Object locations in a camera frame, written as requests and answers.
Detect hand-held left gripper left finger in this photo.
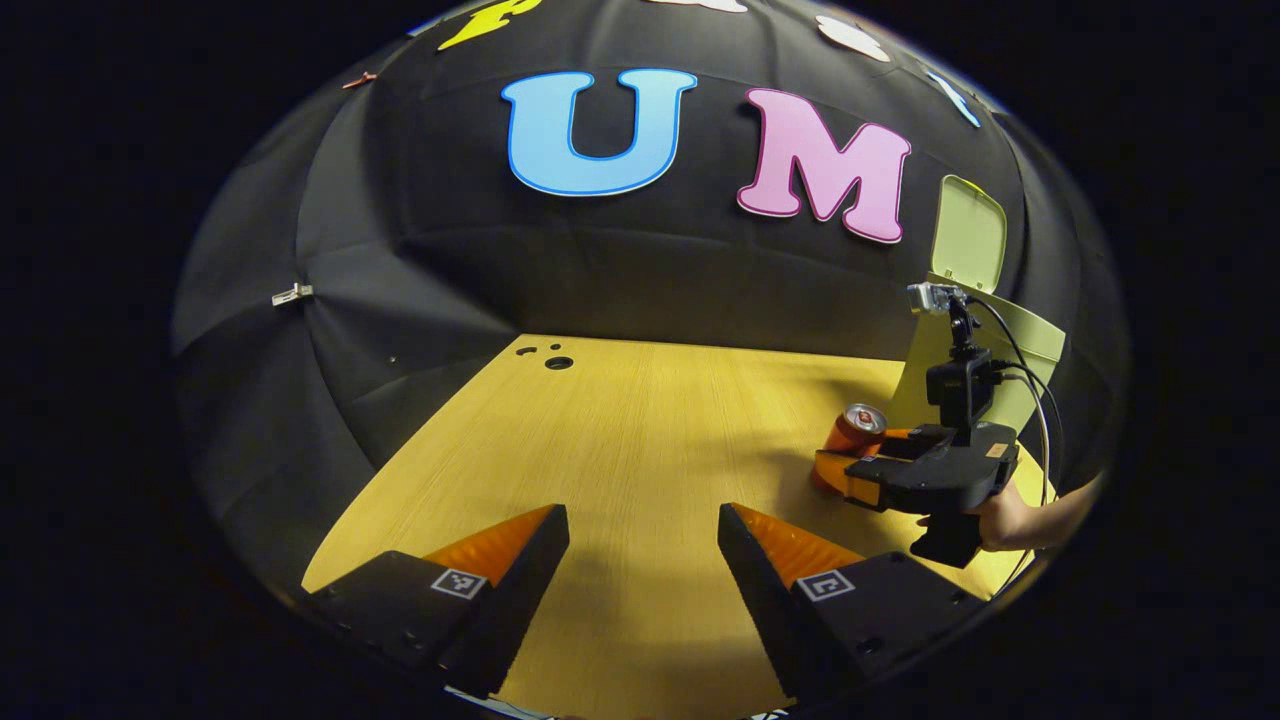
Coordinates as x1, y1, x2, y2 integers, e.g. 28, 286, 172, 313
300, 503, 571, 698

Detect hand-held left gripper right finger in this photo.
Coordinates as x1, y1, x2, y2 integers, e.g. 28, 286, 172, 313
717, 502, 996, 701

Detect orange pop can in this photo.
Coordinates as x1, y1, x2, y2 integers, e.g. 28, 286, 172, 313
822, 403, 889, 461

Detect green desktop garbage bin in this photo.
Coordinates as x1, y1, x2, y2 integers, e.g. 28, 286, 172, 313
885, 175, 1066, 441

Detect wooden desktop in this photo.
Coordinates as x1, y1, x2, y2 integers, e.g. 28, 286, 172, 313
302, 334, 1056, 719

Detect black backdrop cloth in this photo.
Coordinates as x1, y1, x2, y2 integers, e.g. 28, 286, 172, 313
170, 0, 1131, 591

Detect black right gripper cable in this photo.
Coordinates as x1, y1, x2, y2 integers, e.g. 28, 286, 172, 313
965, 295, 1067, 593

